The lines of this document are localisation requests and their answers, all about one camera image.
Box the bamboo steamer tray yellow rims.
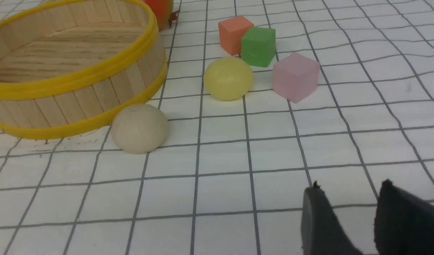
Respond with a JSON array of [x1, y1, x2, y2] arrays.
[[0, 0, 167, 140]]

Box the red toy tomato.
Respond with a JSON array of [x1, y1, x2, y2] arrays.
[[144, 0, 181, 31]]

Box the white grid tablecloth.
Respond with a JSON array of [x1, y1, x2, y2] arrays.
[[0, 0, 434, 255]]

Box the orange foam cube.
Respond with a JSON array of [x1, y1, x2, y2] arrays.
[[218, 16, 254, 56]]

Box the green foam cube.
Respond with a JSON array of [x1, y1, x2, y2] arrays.
[[241, 27, 276, 67]]

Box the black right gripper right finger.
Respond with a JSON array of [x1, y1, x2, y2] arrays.
[[374, 180, 434, 255]]

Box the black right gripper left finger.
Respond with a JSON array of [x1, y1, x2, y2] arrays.
[[301, 181, 362, 255]]

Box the yellow steamed bun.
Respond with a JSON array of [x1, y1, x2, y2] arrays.
[[203, 57, 254, 101]]

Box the pink foam cube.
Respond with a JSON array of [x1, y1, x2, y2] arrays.
[[272, 53, 321, 103]]

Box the white steamed bun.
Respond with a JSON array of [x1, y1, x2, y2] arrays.
[[111, 104, 170, 154]]

